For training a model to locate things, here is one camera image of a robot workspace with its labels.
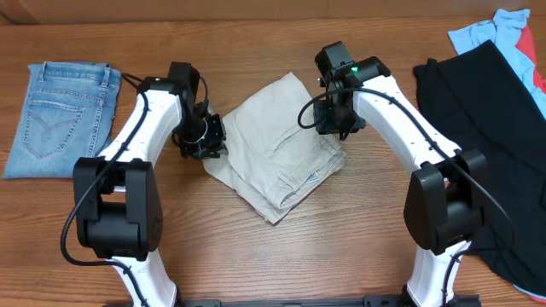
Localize light blue garment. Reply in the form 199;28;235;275
448;9;545;116

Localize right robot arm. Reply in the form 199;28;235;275
312;42;486;306

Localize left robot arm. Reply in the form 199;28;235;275
60;61;226;306

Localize beige khaki shorts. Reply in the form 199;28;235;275
203;72;346;224

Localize red garment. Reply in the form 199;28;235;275
516;26;545;92

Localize folded blue denim jeans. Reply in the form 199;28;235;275
3;61;121;179

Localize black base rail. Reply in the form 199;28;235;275
104;293;482;307

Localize black garment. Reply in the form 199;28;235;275
413;41;545;295

